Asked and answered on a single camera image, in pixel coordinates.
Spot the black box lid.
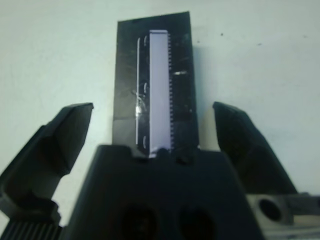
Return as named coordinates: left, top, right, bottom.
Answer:
left=112, top=11, right=201, bottom=161

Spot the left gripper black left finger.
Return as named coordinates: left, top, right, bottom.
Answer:
left=0, top=102, right=95, bottom=223

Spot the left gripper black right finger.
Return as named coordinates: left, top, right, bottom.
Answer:
left=212, top=101, right=300, bottom=195

